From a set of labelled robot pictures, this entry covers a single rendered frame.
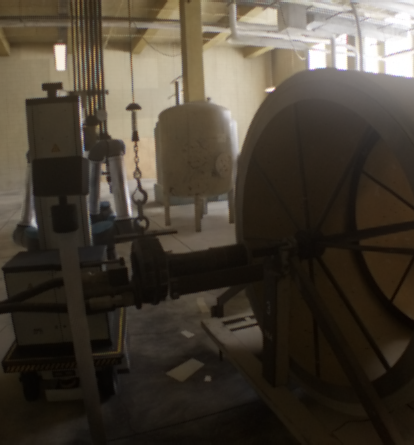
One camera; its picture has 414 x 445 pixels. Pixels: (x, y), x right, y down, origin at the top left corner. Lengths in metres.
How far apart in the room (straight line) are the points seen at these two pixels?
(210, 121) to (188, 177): 0.99
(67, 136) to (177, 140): 3.92
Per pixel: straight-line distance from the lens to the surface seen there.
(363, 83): 1.55
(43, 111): 2.48
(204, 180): 6.15
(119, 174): 2.66
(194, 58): 10.85
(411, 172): 1.38
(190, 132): 6.12
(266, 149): 2.43
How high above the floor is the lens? 1.41
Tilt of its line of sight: 10 degrees down
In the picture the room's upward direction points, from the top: 3 degrees counter-clockwise
